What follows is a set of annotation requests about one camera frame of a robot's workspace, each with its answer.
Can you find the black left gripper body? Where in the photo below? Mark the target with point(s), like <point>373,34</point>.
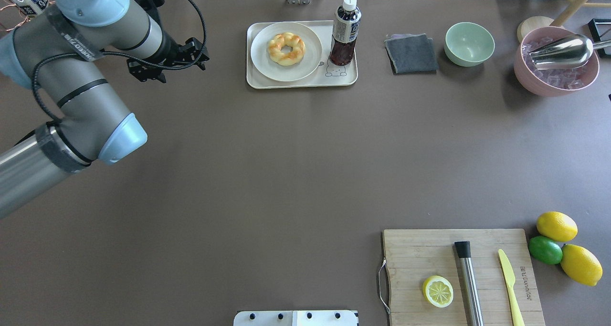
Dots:
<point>168,52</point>

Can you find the glazed twisted donut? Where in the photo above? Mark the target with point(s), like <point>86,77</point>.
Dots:
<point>286,49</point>

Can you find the white round plate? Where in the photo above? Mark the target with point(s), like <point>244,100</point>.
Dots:
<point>265,65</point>

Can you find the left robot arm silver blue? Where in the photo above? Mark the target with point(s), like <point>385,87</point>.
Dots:
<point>54,56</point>

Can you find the cream rabbit tray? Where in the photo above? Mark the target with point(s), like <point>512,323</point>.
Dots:
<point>326,74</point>

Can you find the standing dark tea bottle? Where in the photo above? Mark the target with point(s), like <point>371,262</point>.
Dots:
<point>345,29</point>

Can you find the grey folded cloth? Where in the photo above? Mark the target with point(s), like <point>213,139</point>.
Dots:
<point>411,53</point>

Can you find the mint green bowl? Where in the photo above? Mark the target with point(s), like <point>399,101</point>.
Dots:
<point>468,44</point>

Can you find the wooden cutting board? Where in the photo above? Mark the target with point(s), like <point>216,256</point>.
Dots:
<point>411,256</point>

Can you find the steel black-tipped rod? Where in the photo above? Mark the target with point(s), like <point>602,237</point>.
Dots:
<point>473,309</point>

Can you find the half lemon slice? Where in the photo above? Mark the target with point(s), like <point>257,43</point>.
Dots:
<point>438,291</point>

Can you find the pink ice bowl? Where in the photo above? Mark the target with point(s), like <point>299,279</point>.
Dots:
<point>551,83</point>

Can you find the steel ice scoop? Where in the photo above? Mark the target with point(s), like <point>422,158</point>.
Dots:
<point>569,52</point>

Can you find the wooden mug tree stand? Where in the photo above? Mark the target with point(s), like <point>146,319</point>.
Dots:
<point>536,22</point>

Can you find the green lime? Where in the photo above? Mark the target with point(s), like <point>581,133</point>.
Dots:
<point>545,250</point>

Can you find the yellow lemon far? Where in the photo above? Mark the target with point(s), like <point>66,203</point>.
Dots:
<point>557,226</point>

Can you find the yellow lemon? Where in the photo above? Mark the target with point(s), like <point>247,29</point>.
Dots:
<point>557,226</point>
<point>581,265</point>

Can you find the yellow plastic knife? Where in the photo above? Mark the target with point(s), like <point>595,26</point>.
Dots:
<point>510,280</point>

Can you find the yellow lemon near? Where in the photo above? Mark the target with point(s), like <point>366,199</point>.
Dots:
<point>581,265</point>

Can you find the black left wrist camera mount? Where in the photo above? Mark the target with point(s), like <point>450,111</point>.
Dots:
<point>143,72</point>

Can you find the copper wire bottle rack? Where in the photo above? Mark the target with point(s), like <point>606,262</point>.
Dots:
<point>13,15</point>

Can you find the white camera post base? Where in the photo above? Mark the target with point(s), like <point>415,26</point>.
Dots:
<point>312,317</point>

